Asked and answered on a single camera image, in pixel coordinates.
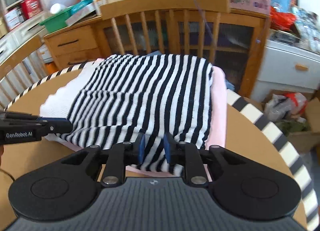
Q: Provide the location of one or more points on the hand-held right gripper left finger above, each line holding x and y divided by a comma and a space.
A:
141, 148

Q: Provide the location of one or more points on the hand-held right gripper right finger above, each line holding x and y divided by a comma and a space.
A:
167, 151

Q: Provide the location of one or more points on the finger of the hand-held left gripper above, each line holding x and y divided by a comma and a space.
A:
58, 126

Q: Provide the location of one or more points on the black white striped shirt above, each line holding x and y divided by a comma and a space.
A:
150, 91

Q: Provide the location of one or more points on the pink folded cloth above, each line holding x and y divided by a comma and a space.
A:
218, 111

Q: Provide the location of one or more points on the wooden chair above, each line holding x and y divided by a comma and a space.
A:
20, 53
162, 1

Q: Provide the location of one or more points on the round table with striped edge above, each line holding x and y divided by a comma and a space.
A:
250, 146

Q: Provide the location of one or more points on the wooden sideboard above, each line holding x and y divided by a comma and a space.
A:
72, 38

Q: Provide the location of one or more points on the white cabinet with shelves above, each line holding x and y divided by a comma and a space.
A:
25, 28

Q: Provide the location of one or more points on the green plastic basket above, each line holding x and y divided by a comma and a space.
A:
55, 22

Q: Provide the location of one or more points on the red and white box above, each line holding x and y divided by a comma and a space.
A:
13, 18

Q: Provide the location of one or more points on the patterned flat box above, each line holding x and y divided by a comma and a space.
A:
81, 16

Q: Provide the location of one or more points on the white bottle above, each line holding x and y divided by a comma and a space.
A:
58, 8

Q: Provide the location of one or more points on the white plastic bag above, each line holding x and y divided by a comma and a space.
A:
277, 106

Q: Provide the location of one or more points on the red box with figure print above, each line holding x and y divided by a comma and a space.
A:
31, 6

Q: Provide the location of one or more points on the teal packet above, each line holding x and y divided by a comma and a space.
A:
83, 5

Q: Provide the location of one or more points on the cardboard box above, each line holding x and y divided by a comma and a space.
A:
310, 136

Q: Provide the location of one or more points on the white drawer unit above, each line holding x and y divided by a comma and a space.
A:
285, 63

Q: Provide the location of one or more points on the pink box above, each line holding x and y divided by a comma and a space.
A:
250, 5

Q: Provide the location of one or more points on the red plastic bag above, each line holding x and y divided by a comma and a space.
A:
282, 18

